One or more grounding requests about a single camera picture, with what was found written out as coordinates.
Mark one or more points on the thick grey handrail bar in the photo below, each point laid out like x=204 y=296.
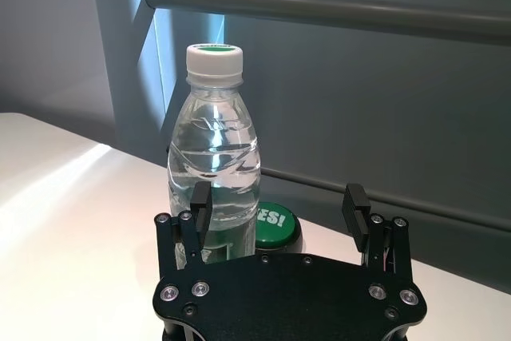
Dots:
x=319 y=5

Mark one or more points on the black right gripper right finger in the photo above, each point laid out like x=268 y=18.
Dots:
x=357 y=213

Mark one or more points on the thin dark rail bar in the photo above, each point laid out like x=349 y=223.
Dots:
x=379 y=195

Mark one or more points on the green YES button black base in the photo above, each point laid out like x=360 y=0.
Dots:
x=275 y=229

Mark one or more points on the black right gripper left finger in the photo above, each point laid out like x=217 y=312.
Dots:
x=199 y=221

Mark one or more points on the grey window frame glass strip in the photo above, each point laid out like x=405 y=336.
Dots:
x=167 y=57

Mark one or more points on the clear water bottle green label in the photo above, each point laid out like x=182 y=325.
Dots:
x=215 y=157

